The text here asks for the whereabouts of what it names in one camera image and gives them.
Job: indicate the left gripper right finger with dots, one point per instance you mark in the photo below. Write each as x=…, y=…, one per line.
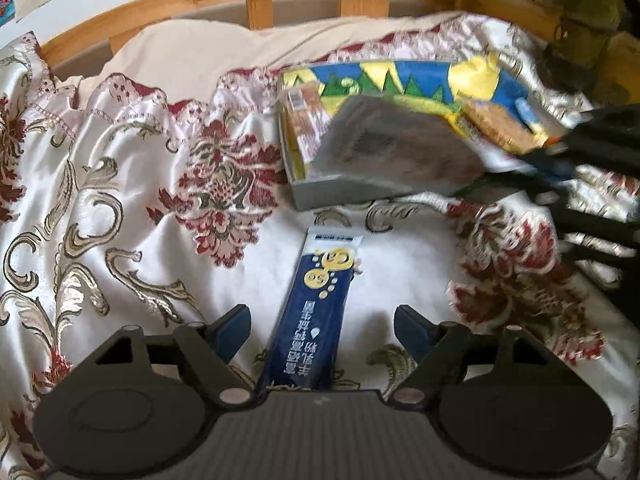
x=439, y=351

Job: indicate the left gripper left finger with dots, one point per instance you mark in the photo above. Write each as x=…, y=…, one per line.
x=206, y=352

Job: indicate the blue milk powder sachet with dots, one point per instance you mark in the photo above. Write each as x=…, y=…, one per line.
x=303, y=347

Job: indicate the grey transparent snack bag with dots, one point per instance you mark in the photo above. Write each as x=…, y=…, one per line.
x=374, y=140

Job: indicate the pink wafer snack packet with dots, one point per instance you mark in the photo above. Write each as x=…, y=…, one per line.
x=308, y=117

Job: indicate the cracker packet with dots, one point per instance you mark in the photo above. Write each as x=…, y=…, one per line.
x=495, y=122

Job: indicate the floral satin bedspread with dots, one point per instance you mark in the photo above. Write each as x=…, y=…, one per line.
x=133, y=209

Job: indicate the grey tray with colourful lining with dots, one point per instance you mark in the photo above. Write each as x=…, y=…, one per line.
x=428, y=87

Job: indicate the cream pillow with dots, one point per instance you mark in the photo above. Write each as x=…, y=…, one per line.
x=185, y=58

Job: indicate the wooden bed frame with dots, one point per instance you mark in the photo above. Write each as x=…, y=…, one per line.
x=119, y=25

